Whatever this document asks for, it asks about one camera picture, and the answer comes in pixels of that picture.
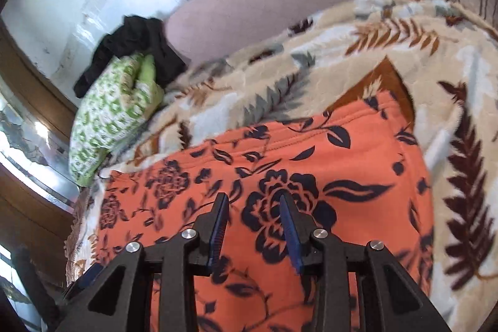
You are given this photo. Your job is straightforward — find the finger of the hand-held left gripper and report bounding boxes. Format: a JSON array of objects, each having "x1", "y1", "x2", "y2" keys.
[{"x1": 63, "y1": 263, "x2": 106, "y2": 304}]

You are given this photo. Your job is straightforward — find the wooden door with leaded glass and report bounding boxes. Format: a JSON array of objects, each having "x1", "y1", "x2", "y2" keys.
[{"x1": 0, "y1": 25, "x2": 87, "y2": 332}]

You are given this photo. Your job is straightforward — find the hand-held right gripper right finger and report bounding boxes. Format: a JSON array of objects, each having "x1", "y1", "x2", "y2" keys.
[{"x1": 279, "y1": 194, "x2": 452, "y2": 332}]

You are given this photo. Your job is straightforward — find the brown quilted bedspread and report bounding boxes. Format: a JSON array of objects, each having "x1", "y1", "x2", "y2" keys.
[{"x1": 63, "y1": 182, "x2": 102, "y2": 287}]

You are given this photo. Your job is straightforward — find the leaf print blanket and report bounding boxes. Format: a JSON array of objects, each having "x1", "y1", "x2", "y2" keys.
[{"x1": 64, "y1": 0, "x2": 498, "y2": 332}]

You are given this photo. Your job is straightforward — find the green checked pillow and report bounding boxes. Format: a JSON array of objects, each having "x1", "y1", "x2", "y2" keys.
[{"x1": 69, "y1": 54, "x2": 165, "y2": 186}]

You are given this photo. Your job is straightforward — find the orange floral dress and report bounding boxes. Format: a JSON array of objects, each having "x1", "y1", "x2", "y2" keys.
[{"x1": 95, "y1": 91, "x2": 435, "y2": 332}]

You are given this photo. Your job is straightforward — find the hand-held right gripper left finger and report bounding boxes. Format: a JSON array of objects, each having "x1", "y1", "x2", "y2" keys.
[{"x1": 58, "y1": 193, "x2": 230, "y2": 332}]

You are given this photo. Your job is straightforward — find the black garment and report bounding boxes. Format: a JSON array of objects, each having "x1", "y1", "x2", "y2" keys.
[{"x1": 74, "y1": 15, "x2": 188, "y2": 99}]

